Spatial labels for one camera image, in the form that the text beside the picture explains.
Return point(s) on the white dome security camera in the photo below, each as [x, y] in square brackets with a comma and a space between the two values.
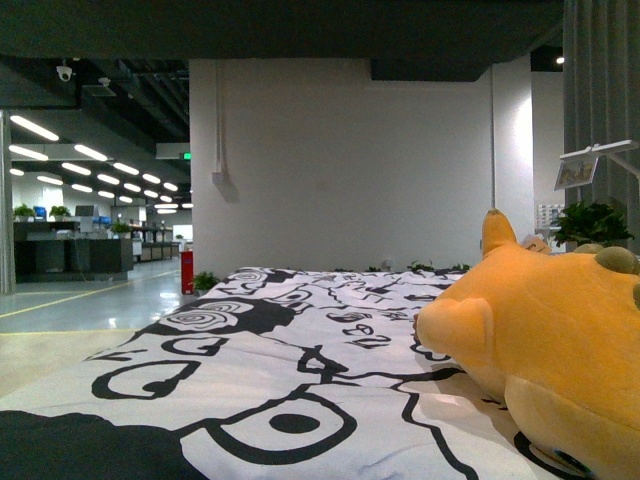
[65, 73]

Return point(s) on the red fire extinguisher box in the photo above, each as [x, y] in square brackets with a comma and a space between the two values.
[187, 272]

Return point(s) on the white desk lamp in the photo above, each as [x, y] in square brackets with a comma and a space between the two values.
[611, 151]

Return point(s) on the yellow plush toy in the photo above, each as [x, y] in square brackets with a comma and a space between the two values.
[556, 339]

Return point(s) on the small framed picture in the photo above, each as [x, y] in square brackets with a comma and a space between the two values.
[575, 173]

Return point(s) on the black and white patterned duvet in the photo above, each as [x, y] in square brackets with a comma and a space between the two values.
[274, 374]

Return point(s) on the dark reception counter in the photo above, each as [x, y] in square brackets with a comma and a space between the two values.
[60, 251]

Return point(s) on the small green floor plant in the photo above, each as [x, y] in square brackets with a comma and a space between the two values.
[203, 282]

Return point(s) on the green potted plant on nightstand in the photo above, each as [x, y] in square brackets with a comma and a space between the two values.
[590, 223]

